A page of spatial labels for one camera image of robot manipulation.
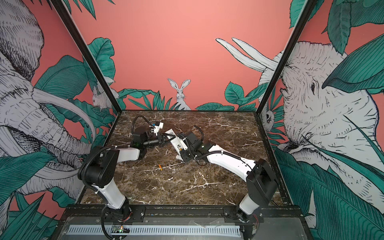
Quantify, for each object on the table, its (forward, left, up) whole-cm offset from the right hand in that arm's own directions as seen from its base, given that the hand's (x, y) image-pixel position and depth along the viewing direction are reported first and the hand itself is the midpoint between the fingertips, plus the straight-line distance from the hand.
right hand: (180, 152), depth 81 cm
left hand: (+8, +4, +3) cm, 10 cm away
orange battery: (-3, +14, -14) cm, 20 cm away
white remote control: (+7, +4, +1) cm, 8 cm away
